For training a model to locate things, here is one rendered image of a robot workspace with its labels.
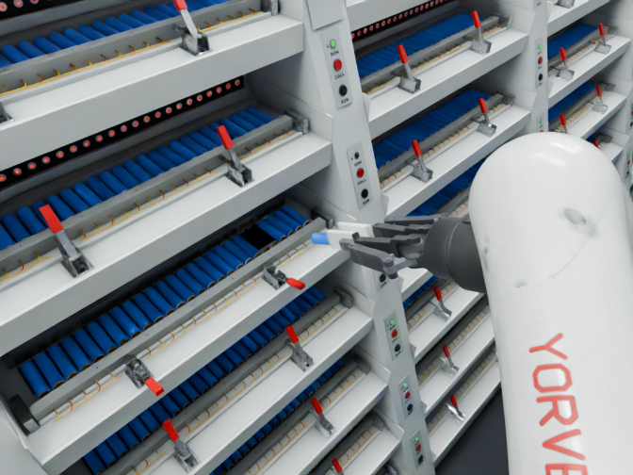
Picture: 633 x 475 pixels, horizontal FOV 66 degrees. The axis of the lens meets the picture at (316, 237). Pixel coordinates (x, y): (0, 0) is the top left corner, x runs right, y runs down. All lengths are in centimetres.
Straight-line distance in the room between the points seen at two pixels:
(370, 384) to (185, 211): 64
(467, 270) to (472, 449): 119
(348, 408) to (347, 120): 63
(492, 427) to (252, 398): 97
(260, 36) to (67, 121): 30
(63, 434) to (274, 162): 50
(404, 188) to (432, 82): 23
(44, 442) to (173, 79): 51
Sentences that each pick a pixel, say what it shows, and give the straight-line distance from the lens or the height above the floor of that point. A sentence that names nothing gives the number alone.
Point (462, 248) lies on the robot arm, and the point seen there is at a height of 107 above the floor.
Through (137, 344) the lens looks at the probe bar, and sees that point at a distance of 80.
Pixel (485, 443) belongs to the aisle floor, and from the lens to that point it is 171.
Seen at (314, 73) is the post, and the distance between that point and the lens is 84.
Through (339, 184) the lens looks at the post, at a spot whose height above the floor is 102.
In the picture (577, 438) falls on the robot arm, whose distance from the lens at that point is 31.
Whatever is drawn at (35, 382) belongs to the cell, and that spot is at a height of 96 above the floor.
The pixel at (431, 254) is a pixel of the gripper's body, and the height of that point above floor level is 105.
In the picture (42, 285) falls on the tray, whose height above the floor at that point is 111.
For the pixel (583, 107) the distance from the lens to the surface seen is 198.
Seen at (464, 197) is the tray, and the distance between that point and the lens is 136.
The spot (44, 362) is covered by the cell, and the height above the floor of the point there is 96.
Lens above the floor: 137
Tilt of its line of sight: 28 degrees down
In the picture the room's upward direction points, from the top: 15 degrees counter-clockwise
